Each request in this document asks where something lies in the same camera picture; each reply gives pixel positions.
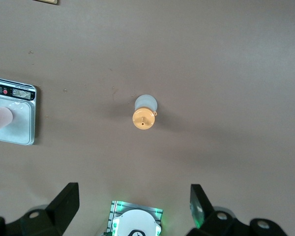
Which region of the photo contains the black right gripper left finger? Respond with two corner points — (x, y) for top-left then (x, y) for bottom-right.
(0, 182), (80, 236)

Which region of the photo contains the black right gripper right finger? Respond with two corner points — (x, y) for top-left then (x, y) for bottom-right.
(188, 183), (290, 236)

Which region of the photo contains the pink plastic cup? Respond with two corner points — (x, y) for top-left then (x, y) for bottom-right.
(0, 106), (14, 135)

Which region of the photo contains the translucent sauce bottle orange cap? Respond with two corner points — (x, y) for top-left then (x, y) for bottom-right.
(132, 94), (159, 131)

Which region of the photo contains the silver digital kitchen scale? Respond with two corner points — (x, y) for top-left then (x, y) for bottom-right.
(0, 77), (38, 146)

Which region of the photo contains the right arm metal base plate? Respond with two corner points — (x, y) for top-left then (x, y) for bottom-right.
(108, 200), (164, 236)

